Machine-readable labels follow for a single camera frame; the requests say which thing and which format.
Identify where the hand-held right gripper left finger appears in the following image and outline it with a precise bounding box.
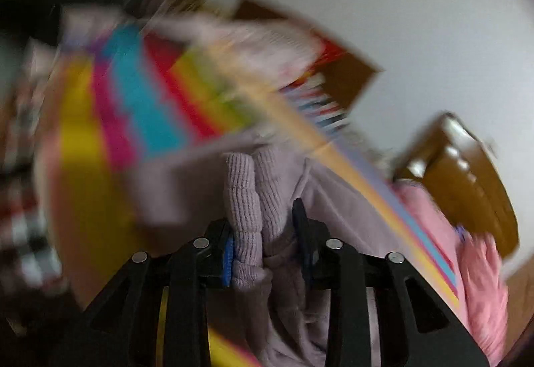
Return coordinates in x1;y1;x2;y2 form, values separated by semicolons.
50;221;236;367

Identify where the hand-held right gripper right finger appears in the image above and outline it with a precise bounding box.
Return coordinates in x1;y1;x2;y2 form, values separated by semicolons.
292;197;490;367

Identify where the plaid cloth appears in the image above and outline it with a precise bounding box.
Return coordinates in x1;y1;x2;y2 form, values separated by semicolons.
284;75;351;130

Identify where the dark brown wooden board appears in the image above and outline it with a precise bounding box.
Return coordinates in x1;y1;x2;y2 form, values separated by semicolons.
231;0;382;109

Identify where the glossy wooden headboard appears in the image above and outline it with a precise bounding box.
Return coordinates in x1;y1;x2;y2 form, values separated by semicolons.
392;112;520;259

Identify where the pink quilt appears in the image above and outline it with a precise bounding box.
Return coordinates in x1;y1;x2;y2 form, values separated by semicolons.
396;179;512;363

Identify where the colourful striped blanket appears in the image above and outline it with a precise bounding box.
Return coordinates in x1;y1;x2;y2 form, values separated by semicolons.
33;23;464;367

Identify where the red patterned pillow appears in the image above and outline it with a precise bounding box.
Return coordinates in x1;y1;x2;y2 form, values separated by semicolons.
288;37;347;88

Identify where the black white checked cloth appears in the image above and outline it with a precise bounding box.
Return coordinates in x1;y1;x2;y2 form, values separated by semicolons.
0;100;63;295

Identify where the pink floral pillow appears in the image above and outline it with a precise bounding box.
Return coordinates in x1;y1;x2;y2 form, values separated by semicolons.
184;12;322;80

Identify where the light brown wardrobe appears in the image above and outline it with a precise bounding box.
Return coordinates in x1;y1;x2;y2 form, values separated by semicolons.
505;261;534;347

